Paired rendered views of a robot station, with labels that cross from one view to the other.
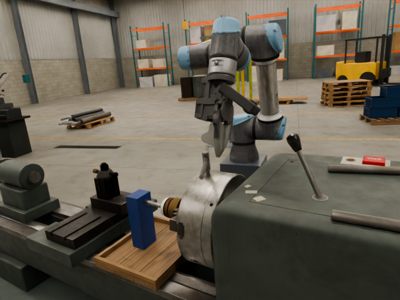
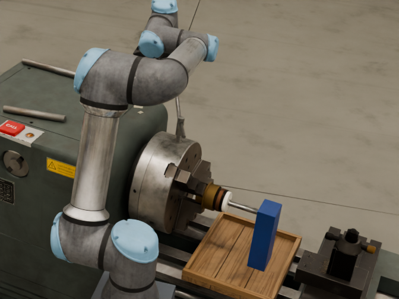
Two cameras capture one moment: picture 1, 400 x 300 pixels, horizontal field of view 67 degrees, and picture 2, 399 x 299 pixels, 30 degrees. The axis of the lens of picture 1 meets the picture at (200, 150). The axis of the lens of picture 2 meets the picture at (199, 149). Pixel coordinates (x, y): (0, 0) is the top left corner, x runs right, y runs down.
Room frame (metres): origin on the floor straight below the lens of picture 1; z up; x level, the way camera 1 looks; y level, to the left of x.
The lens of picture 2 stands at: (2.90, -0.46, 2.48)
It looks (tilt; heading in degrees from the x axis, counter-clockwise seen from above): 32 degrees down; 165
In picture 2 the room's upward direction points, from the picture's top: 8 degrees clockwise
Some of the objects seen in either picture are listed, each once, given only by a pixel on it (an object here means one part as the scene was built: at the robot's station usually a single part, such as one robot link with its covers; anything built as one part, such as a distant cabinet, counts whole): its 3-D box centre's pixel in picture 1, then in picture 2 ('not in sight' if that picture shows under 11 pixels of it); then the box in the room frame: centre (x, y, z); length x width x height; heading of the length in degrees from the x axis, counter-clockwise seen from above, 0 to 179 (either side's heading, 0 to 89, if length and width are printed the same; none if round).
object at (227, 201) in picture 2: (155, 204); (243, 207); (1.07, 0.19, 1.08); 0.13 x 0.07 x 0.07; 58
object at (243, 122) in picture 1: (244, 127); (131, 251); (1.48, -0.23, 1.27); 0.13 x 0.12 x 0.14; 66
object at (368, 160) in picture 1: (373, 161); (11, 129); (0.89, -0.53, 1.26); 0.06 x 0.06 x 0.02; 58
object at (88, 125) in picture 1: (91, 122); not in sight; (9.22, 3.24, 0.07); 1.24 x 0.86 x 0.14; 158
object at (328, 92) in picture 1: (344, 93); not in sight; (9.52, -4.64, 0.36); 1.26 x 0.86 x 0.73; 84
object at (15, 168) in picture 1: (22, 186); not in sight; (1.57, 0.98, 1.01); 0.30 x 0.20 x 0.29; 58
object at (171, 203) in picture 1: (178, 209); (211, 196); (1.01, 0.09, 1.08); 0.09 x 0.09 x 0.09; 58
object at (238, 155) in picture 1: (243, 149); (131, 287); (1.49, -0.22, 1.15); 0.15 x 0.15 x 0.10
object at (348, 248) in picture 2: (105, 172); (350, 242); (1.32, 0.44, 1.14); 0.08 x 0.08 x 0.03
